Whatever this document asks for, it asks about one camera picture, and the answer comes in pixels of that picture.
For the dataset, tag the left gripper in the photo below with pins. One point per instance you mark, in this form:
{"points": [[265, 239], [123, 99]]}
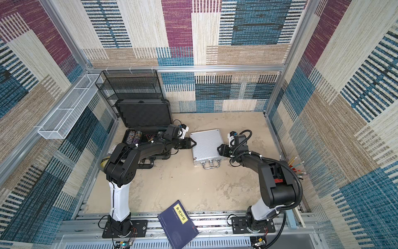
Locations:
{"points": [[188, 143]]}

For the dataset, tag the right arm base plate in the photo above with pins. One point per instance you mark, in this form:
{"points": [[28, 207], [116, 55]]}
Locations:
{"points": [[239, 226]]}

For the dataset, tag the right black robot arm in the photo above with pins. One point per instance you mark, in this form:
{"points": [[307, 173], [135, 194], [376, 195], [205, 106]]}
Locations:
{"points": [[280, 187]]}

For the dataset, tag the large black poker case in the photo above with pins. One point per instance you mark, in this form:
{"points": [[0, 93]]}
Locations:
{"points": [[150, 116]]}

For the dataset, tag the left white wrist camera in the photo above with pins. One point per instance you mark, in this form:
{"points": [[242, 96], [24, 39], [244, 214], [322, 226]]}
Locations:
{"points": [[183, 129]]}

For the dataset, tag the white mesh wall basket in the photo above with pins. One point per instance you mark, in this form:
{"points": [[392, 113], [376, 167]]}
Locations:
{"points": [[61, 121]]}

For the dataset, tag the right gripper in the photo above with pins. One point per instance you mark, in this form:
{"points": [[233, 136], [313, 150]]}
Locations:
{"points": [[226, 150]]}

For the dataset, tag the small pink card packet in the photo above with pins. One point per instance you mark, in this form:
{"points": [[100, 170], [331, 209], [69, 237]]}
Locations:
{"points": [[111, 150]]}

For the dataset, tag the dark blue book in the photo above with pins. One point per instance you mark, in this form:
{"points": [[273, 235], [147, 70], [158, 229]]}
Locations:
{"points": [[177, 225]]}

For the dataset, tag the black wire shelf rack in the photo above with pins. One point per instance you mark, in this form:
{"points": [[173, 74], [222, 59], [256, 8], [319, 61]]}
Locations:
{"points": [[115, 85]]}

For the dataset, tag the light blue stapler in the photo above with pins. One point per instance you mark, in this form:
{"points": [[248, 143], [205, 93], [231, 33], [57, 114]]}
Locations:
{"points": [[294, 219]]}

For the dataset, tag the red pencil cup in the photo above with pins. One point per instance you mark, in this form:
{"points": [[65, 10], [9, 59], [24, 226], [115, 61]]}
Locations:
{"points": [[297, 165]]}

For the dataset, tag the red triangle card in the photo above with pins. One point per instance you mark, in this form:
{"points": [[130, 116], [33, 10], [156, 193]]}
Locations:
{"points": [[150, 137]]}

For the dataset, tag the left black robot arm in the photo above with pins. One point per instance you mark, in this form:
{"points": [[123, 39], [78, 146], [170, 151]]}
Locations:
{"points": [[120, 169]]}

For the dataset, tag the small silver aluminium case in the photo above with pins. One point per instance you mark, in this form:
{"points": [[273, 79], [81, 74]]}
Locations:
{"points": [[205, 153]]}

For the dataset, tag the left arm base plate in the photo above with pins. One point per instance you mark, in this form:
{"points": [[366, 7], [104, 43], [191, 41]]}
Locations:
{"points": [[138, 228]]}

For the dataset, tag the multicolour poker chip row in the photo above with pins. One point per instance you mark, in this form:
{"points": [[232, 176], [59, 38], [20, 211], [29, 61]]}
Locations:
{"points": [[134, 138]]}

